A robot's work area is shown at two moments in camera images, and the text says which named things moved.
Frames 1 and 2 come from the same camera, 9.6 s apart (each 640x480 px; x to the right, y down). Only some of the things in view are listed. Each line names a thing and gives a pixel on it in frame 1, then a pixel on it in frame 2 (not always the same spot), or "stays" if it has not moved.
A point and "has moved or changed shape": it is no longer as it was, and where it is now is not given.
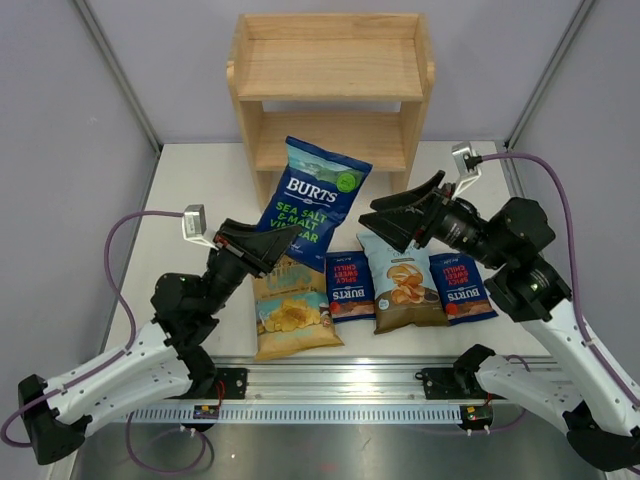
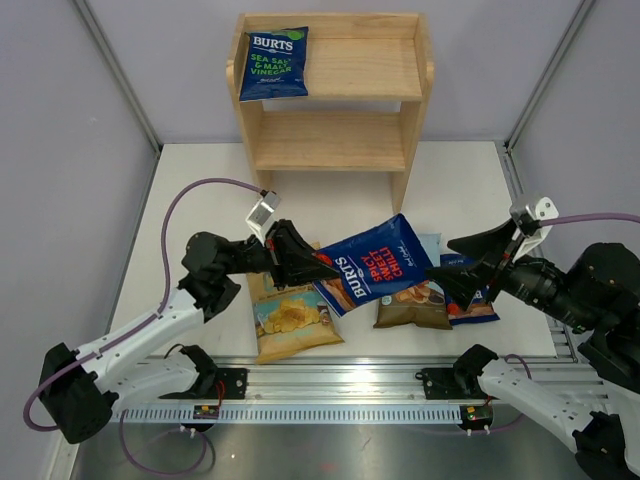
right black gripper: [402, 226] → [460, 282]
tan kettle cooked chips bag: [291, 311] stays
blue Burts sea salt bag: [313, 190] → [275, 64]
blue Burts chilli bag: [461, 288] stays
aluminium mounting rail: [338, 382] stays
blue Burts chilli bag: [350, 286] has moved or changed shape
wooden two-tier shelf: [354, 83] stays
